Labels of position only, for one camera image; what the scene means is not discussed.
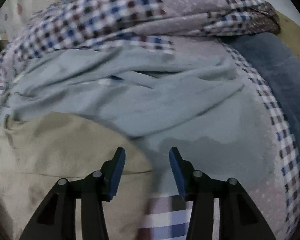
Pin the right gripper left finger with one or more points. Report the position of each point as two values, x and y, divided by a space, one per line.
55 217

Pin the plaid checkered bed sheet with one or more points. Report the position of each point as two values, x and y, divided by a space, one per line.
247 137

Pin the plaid folded quilt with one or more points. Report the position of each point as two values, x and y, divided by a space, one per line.
73 29

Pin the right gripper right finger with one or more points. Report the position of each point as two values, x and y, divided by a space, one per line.
221 209

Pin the light blue sweatpants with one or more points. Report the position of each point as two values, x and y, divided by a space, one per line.
130 90

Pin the khaki beige garment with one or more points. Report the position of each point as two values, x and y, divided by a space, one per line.
34 154

